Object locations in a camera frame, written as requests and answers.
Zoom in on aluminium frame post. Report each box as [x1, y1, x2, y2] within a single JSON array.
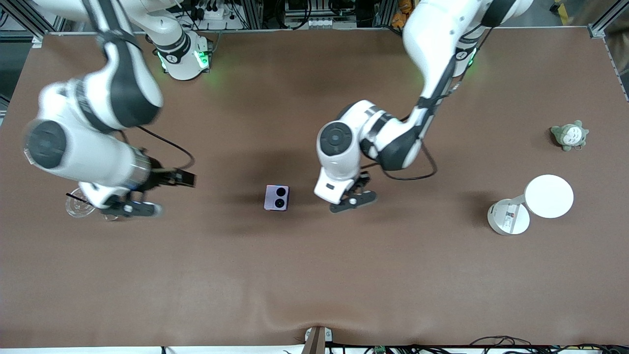
[[587, 0, 629, 39], [243, 0, 264, 30], [0, 0, 64, 48]]

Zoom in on grey-green plush toy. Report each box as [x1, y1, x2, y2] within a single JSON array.
[[550, 120, 590, 152]]

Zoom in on orange plush toy pile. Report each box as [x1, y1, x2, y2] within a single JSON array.
[[391, 0, 414, 29]]

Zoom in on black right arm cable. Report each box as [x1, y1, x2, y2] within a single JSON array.
[[137, 126, 196, 171]]

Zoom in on clear plastic cup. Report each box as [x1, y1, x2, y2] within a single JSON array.
[[65, 187, 121, 222]]

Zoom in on lilac folding phone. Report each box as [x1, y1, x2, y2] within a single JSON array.
[[264, 185, 290, 212]]

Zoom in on white round desk lamp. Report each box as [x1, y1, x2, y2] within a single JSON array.
[[487, 174, 574, 236]]

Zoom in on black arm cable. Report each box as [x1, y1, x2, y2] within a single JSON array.
[[361, 111, 438, 181], [137, 126, 196, 171]]

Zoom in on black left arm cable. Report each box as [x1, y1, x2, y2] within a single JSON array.
[[361, 111, 438, 181]]

